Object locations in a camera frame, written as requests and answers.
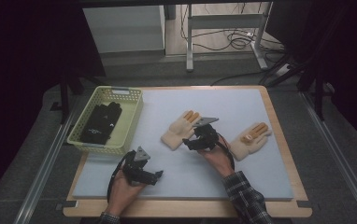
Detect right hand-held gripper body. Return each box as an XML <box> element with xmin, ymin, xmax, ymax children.
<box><xmin>193</xmin><ymin>116</ymin><xmax>221</xmax><ymax>151</ymax></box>

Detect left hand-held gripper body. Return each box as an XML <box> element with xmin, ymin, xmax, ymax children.
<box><xmin>121</xmin><ymin>146</ymin><xmax>157</xmax><ymax>187</ymax></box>

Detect cream glove with orange fingers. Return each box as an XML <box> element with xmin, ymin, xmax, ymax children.
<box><xmin>160</xmin><ymin>109</ymin><xmax>204</xmax><ymax>152</ymax></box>
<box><xmin>228</xmin><ymin>121</ymin><xmax>273</xmax><ymax>162</ymax></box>

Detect yellow-green plastic basket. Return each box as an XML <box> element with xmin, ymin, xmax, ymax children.
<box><xmin>66</xmin><ymin>85</ymin><xmax>144</xmax><ymax>156</ymax></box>

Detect person's right hand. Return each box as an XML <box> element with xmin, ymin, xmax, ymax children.
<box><xmin>197</xmin><ymin>135</ymin><xmax>236</xmax><ymax>179</ymax></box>

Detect person's left hand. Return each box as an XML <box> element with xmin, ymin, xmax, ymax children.
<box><xmin>106</xmin><ymin>170</ymin><xmax>147</xmax><ymax>217</ymax></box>

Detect grey foam mat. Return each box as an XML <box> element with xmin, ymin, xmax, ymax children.
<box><xmin>71</xmin><ymin>88</ymin><xmax>295</xmax><ymax>202</ymax></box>

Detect black stand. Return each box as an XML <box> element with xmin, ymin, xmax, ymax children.
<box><xmin>296</xmin><ymin>69</ymin><xmax>337</xmax><ymax>122</ymax></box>
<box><xmin>50</xmin><ymin>74</ymin><xmax>86</xmax><ymax>126</ymax></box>

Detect white power strip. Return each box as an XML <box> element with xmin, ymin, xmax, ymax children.
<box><xmin>275</xmin><ymin>63</ymin><xmax>293</xmax><ymax>77</ymax></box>

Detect white cabinet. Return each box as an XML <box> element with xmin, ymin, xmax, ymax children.
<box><xmin>82</xmin><ymin>5</ymin><xmax>166</xmax><ymax>54</ymax></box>

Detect dark curtain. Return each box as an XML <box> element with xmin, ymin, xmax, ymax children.
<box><xmin>264</xmin><ymin>0</ymin><xmax>357</xmax><ymax>153</ymax></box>
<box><xmin>0</xmin><ymin>0</ymin><xmax>107</xmax><ymax>206</ymax></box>

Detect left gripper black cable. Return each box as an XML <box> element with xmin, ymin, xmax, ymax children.
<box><xmin>106</xmin><ymin>150</ymin><xmax>136</xmax><ymax>203</ymax></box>

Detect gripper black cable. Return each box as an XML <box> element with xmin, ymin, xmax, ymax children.
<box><xmin>216</xmin><ymin>133</ymin><xmax>236</xmax><ymax>172</ymax></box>
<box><xmin>106</xmin><ymin>150</ymin><xmax>136</xmax><ymax>203</ymax></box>

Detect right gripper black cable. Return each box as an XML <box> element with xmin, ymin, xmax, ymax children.
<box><xmin>216</xmin><ymin>133</ymin><xmax>236</xmax><ymax>172</ymax></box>

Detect black table corner bracket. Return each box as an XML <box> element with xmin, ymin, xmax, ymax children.
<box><xmin>55</xmin><ymin>200</ymin><xmax>79</xmax><ymax>212</ymax></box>
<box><xmin>295</xmin><ymin>200</ymin><xmax>314</xmax><ymax>210</ymax></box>

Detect metal floor rail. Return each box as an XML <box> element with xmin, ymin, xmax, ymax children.
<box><xmin>300</xmin><ymin>91</ymin><xmax>357</xmax><ymax>224</ymax></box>
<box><xmin>12</xmin><ymin>102</ymin><xmax>79</xmax><ymax>224</ymax></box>

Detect tangled black floor cables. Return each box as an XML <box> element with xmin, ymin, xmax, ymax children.
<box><xmin>179</xmin><ymin>2</ymin><xmax>286</xmax><ymax>54</ymax></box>

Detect grey metal desk frame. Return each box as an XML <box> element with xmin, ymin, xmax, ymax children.
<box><xmin>185</xmin><ymin>1</ymin><xmax>275</xmax><ymax>73</ymax></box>

